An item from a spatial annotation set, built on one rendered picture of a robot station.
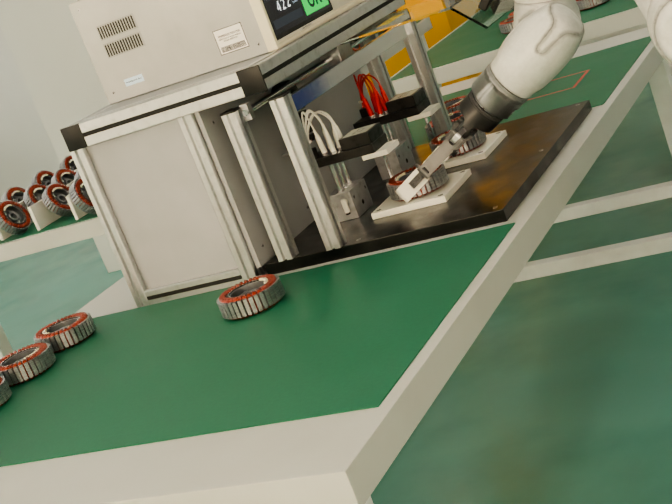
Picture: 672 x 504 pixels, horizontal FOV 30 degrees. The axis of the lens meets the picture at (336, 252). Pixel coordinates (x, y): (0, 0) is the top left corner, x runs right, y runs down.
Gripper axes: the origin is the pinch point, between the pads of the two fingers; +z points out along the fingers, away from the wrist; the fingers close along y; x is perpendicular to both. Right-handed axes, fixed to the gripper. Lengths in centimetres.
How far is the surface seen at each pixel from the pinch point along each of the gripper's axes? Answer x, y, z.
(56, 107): 160, 302, 263
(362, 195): 5.6, 0.8, 10.8
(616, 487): -74, 21, 32
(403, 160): 5.0, 22.8, 10.8
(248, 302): 6.2, -40.4, 16.8
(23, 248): 72, 75, 144
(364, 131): 13.0, -2.1, -0.8
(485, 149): -5.5, 18.9, -5.1
